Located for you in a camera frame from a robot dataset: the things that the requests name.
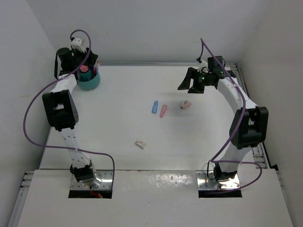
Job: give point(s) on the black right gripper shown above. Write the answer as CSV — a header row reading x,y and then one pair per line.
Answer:
x,y
191,74

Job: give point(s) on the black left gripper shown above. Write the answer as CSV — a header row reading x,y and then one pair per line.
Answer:
x,y
91,57

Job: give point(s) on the pink capped clear tube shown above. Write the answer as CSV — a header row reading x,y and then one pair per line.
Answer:
x,y
85,71

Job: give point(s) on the pink correction tape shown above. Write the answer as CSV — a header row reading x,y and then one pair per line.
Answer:
x,y
163,111

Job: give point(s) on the blue correction tape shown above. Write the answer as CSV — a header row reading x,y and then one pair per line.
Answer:
x,y
155,107

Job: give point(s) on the white eraser with sleeve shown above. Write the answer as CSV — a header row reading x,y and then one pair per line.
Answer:
x,y
140,143

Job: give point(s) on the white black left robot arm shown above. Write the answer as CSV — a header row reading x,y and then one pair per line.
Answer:
x,y
61,110

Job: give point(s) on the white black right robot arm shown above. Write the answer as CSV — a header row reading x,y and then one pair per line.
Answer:
x,y
249,125

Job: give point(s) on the teal round desk organizer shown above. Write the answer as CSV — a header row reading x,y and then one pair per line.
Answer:
x,y
88,80

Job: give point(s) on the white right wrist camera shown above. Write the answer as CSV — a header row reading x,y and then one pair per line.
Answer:
x,y
203,67

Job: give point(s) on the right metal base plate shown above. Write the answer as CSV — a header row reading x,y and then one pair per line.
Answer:
x,y
205,182

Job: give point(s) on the metal base plate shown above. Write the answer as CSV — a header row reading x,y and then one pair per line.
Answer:
x,y
103,182
205,182

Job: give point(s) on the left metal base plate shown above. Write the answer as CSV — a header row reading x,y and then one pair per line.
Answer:
x,y
103,182

